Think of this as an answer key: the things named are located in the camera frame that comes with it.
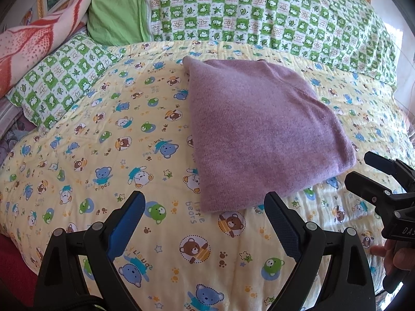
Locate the yellow bear print blanket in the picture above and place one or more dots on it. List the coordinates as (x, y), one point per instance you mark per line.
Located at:
(97, 142)

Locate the small green checkered pillow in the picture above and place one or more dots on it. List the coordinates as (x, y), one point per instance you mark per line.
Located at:
(64, 81)

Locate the purple knit sweater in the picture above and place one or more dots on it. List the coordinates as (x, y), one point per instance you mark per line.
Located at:
(259, 129)

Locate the large green checkered pillow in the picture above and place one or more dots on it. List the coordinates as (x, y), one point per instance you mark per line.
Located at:
(259, 13)

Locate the red floral blanket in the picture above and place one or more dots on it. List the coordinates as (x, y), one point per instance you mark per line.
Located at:
(32, 48)

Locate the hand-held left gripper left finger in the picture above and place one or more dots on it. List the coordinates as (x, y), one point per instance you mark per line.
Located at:
(126, 223)

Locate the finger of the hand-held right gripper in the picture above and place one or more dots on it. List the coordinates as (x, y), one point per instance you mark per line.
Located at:
(389, 165)
(366, 188)

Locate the person's right hand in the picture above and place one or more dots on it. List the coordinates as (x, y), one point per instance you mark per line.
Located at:
(400, 262)

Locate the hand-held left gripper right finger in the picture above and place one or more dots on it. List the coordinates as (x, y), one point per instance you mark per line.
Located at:
(282, 223)

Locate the lilac patterned sheet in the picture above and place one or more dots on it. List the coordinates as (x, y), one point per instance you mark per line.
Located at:
(13, 126)

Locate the red cloth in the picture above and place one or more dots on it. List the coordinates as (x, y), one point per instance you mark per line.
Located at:
(16, 272)

